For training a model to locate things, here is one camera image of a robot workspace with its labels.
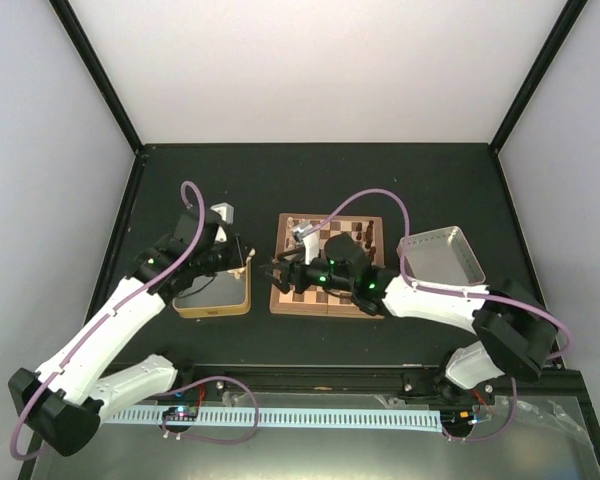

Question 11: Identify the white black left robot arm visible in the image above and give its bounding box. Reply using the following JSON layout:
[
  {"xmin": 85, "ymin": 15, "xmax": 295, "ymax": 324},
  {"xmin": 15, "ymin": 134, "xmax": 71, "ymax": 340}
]
[{"xmin": 8, "ymin": 203, "xmax": 252, "ymax": 456}]

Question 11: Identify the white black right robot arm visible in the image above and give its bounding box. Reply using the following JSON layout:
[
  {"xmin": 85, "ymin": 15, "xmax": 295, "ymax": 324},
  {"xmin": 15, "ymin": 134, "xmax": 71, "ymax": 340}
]
[{"xmin": 264, "ymin": 234, "xmax": 557, "ymax": 404}]

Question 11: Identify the wooden chess board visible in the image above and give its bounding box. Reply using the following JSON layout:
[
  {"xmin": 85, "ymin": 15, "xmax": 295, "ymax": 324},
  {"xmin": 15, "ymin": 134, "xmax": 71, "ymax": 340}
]
[{"xmin": 269, "ymin": 213, "xmax": 384, "ymax": 318}]

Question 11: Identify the dark chess knight far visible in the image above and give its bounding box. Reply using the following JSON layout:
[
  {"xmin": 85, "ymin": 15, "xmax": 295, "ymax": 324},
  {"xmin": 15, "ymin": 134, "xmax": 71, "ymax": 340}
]
[{"xmin": 364, "ymin": 234, "xmax": 374, "ymax": 249}]

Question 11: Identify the dark chess rook far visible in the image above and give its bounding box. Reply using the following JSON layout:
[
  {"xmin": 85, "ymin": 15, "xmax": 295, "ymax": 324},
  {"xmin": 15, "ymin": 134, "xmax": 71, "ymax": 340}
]
[{"xmin": 365, "ymin": 220, "xmax": 375, "ymax": 237}]

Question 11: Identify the small electronics board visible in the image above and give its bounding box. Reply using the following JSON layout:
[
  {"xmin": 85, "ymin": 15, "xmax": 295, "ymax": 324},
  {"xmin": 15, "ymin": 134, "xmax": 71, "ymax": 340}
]
[{"xmin": 162, "ymin": 406, "xmax": 199, "ymax": 422}]

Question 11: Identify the yellow tin box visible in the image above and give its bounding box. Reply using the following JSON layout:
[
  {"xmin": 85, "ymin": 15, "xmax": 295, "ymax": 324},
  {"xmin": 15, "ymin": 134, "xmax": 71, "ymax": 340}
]
[{"xmin": 172, "ymin": 253, "xmax": 253, "ymax": 319}]

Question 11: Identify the clear plastic tray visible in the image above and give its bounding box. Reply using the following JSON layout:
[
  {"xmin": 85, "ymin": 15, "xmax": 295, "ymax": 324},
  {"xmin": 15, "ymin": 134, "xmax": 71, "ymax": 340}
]
[{"xmin": 396, "ymin": 226, "xmax": 486, "ymax": 286}]

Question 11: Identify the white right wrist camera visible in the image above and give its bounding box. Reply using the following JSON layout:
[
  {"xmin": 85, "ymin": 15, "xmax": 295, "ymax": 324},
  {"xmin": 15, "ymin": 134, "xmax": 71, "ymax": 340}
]
[{"xmin": 291, "ymin": 219, "xmax": 320, "ymax": 265}]

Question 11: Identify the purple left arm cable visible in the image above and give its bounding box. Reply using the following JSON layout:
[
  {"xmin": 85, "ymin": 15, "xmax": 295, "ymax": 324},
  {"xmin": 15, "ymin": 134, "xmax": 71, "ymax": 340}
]
[{"xmin": 9, "ymin": 180, "xmax": 206, "ymax": 460}]

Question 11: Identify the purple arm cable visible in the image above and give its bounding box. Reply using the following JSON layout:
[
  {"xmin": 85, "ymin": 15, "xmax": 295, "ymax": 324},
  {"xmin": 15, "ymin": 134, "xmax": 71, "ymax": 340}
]
[
  {"xmin": 307, "ymin": 188, "xmax": 574, "ymax": 444},
  {"xmin": 9, "ymin": 180, "xmax": 206, "ymax": 460}
]

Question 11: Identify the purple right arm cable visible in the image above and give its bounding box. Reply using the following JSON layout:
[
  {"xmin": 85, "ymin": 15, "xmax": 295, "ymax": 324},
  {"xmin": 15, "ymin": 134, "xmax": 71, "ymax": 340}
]
[{"xmin": 307, "ymin": 188, "xmax": 574, "ymax": 444}]

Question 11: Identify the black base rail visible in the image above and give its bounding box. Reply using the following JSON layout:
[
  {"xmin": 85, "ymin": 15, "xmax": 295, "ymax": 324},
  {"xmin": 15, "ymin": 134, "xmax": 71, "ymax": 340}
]
[{"xmin": 176, "ymin": 364, "xmax": 588, "ymax": 405}]

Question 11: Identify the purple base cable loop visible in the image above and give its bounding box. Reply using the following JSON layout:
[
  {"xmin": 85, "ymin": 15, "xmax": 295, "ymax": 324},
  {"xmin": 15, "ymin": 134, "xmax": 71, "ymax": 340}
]
[{"xmin": 160, "ymin": 375, "xmax": 262, "ymax": 445}]

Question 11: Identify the white slotted cable duct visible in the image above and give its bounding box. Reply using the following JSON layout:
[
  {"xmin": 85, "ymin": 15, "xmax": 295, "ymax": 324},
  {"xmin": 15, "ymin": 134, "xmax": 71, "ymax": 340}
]
[{"xmin": 106, "ymin": 405, "xmax": 442, "ymax": 433}]

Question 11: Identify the black frame post left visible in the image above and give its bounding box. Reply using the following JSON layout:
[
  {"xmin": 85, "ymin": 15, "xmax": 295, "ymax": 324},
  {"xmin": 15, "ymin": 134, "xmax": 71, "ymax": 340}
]
[{"xmin": 49, "ymin": 0, "xmax": 143, "ymax": 154}]

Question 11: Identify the black frame post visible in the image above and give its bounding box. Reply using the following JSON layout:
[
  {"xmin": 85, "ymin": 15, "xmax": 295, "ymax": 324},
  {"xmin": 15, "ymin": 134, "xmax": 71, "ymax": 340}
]
[
  {"xmin": 49, "ymin": 0, "xmax": 143, "ymax": 154},
  {"xmin": 489, "ymin": 0, "xmax": 588, "ymax": 154}
]

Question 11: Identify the black frame post right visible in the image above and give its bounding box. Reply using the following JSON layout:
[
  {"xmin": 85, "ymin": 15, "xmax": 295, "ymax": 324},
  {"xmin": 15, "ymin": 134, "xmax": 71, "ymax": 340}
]
[{"xmin": 489, "ymin": 0, "xmax": 588, "ymax": 154}]

